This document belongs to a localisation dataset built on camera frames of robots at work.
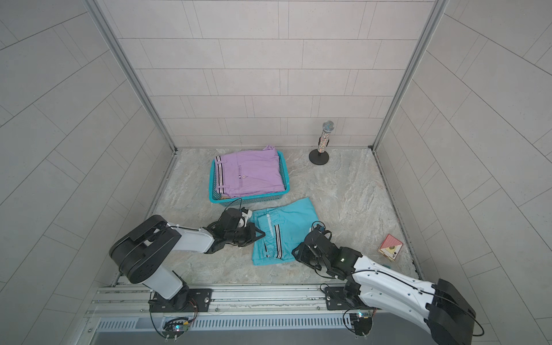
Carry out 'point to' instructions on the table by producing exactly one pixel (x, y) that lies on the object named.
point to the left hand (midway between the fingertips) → (267, 234)
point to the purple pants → (248, 173)
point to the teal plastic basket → (215, 198)
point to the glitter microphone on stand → (320, 156)
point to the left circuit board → (175, 328)
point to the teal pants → (285, 226)
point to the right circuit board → (362, 322)
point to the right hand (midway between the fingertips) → (293, 257)
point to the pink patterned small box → (391, 247)
